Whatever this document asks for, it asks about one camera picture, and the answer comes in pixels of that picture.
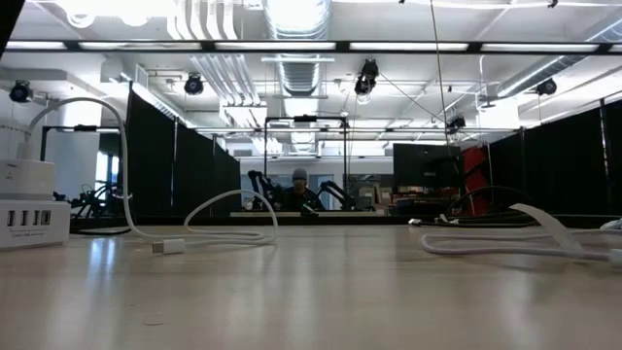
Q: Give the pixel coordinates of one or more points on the black curtain partition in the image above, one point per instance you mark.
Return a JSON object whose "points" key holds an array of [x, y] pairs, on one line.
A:
{"points": [[155, 160], [559, 170]]}

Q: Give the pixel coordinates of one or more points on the black ceiling spotlight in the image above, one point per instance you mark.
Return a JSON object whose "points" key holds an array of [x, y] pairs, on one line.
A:
{"points": [[546, 86], [194, 84], [20, 91], [456, 124]]}

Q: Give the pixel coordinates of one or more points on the cardboard boxes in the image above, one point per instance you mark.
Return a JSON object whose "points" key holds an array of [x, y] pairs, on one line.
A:
{"points": [[376, 194]]}

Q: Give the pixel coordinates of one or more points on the white USB charging hub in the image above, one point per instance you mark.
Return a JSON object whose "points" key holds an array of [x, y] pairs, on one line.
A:
{"points": [[29, 233]]}

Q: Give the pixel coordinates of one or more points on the black metal rig frame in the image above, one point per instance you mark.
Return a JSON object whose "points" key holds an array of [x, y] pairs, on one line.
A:
{"points": [[80, 128]]}

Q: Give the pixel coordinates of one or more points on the white cube wall charger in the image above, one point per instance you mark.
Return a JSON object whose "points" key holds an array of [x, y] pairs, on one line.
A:
{"points": [[26, 180]]}

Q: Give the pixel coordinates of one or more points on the red cabinet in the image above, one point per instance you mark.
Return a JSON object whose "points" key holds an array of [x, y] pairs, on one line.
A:
{"points": [[473, 170]]}

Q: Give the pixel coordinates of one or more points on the silver ventilation duct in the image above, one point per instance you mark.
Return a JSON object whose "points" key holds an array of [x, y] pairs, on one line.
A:
{"points": [[297, 73]]}

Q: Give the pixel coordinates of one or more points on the black hanging camera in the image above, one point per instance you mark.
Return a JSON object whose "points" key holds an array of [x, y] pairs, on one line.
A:
{"points": [[365, 78]]}

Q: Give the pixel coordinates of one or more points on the person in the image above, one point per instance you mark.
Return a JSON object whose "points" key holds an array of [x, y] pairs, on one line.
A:
{"points": [[300, 194]]}

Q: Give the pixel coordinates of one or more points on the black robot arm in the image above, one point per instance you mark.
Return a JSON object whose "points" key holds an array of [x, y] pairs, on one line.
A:
{"points": [[262, 187], [335, 192]]}

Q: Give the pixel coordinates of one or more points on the black monitor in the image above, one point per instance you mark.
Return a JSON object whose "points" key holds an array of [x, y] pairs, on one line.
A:
{"points": [[427, 165]]}

